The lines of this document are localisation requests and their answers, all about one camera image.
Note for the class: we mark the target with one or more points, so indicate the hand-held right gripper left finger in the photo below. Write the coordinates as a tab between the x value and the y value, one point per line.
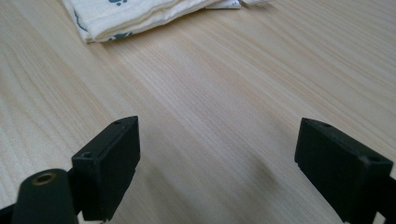
106	174

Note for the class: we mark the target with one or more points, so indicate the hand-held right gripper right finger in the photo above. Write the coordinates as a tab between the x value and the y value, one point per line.
339	168

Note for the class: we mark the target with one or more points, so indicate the white folded cloth blue print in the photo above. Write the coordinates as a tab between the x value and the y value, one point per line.
140	15

